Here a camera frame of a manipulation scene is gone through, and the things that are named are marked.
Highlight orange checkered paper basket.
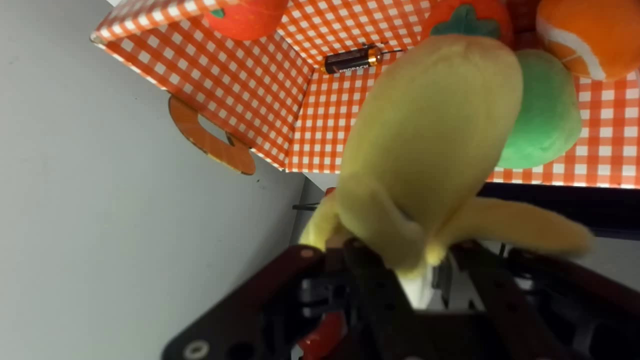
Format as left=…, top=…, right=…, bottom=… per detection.
left=92, top=0, right=640, bottom=189

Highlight black battery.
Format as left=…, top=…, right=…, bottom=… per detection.
left=321, top=43, right=390, bottom=74

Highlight red strawberry plush toy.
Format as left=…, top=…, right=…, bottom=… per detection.
left=204, top=0, right=289, bottom=40

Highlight orange plush toy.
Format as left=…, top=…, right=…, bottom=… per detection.
left=536, top=0, right=640, bottom=80

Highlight red tomato plush toy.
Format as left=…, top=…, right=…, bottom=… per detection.
left=422, top=0, right=513, bottom=43

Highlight green plush toy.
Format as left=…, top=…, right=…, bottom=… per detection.
left=498, top=49, right=582, bottom=169

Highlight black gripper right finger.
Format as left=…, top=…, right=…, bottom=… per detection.
left=438, top=241, right=640, bottom=360

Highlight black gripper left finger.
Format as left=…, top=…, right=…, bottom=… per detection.
left=159, top=241, right=379, bottom=360

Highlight yellow banana plush toy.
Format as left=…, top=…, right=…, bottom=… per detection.
left=299, top=33, right=592, bottom=272

